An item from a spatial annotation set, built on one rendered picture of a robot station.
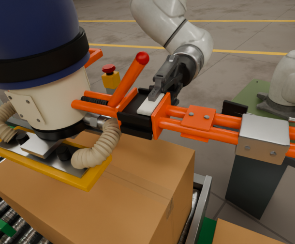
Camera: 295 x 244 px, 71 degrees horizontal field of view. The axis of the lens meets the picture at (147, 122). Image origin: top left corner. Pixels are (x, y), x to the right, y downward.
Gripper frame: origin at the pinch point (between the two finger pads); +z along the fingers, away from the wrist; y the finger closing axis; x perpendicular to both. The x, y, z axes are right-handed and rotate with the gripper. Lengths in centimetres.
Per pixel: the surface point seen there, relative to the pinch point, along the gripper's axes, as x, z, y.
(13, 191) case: 41, 17, 26
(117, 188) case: 11.6, 5.0, 26.4
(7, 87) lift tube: 23.8, 10.7, -8.8
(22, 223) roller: 66, 19, 67
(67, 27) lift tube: 15.6, -0.4, -16.1
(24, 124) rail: 122, -32, 62
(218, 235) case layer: -18, -10, 67
